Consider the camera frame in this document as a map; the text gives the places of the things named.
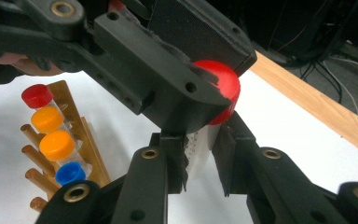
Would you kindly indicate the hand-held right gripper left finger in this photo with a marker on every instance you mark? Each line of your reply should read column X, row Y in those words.
column 149, row 180

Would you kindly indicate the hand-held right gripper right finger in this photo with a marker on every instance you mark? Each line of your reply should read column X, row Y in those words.
column 261, row 180

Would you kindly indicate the red cap test tube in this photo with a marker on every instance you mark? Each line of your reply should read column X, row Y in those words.
column 37, row 95
column 227, row 84

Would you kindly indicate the wooden test tube rack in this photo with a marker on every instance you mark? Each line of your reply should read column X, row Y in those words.
column 94, row 165

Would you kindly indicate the blue cap test tube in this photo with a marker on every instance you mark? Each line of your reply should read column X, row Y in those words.
column 70, row 173

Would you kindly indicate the orange cap test tube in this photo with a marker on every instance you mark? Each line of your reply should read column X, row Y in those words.
column 57, row 145
column 47, row 119

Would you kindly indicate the white table mat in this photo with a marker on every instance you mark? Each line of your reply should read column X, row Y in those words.
column 292, row 155

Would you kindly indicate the dark equipment stand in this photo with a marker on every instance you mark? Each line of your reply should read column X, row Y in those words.
column 292, row 31

